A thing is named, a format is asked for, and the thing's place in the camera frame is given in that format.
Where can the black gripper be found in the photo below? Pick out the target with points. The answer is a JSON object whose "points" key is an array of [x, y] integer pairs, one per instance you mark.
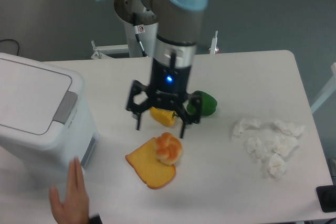
{"points": [[166, 90]]}

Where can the white trash can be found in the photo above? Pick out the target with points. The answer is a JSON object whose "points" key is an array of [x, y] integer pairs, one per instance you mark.
{"points": [[45, 118]]}

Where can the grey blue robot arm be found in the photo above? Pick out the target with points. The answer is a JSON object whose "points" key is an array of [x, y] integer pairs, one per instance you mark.
{"points": [[179, 25]]}

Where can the dark sleeve forearm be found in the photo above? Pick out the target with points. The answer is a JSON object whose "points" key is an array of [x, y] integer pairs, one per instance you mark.
{"points": [[95, 220]]}

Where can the person's hand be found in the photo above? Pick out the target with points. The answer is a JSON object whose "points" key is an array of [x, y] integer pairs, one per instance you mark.
{"points": [[75, 208]]}

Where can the yellow bell pepper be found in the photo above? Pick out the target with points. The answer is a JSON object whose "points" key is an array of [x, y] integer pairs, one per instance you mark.
{"points": [[164, 117]]}

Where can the green bell pepper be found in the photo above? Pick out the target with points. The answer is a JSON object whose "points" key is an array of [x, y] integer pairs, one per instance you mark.
{"points": [[209, 103]]}

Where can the knotted bread roll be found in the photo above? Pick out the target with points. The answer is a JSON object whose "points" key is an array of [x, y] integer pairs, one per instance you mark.
{"points": [[167, 148]]}

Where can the toast bread slice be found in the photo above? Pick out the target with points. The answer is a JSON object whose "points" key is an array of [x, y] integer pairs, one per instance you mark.
{"points": [[150, 170]]}

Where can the crumpled white tissue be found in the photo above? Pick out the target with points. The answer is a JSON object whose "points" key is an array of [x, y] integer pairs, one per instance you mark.
{"points": [[289, 128], [276, 166], [284, 145], [243, 124], [256, 146]]}

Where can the black device at edge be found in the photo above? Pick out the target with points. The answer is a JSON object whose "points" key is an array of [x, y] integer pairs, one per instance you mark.
{"points": [[326, 197]]}

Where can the white levelling foot post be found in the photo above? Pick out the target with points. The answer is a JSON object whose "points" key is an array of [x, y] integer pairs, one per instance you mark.
{"points": [[214, 48]]}

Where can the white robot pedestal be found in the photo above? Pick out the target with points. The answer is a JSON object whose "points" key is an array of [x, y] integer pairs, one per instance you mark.
{"points": [[140, 26]]}

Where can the white base bracket left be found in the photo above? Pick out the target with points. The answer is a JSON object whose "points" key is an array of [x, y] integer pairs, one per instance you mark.
{"points": [[105, 52]]}

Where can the white frame post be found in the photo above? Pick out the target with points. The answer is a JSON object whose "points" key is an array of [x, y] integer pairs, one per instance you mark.
{"points": [[326, 91]]}

